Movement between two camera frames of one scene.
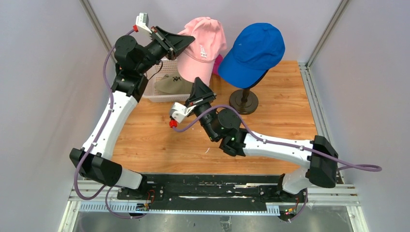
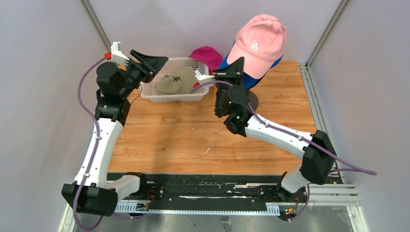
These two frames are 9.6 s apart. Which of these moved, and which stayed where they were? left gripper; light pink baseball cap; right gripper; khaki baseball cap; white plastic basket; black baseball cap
Moved: light pink baseball cap; left gripper; right gripper
Stayed: white plastic basket; black baseball cap; khaki baseball cap
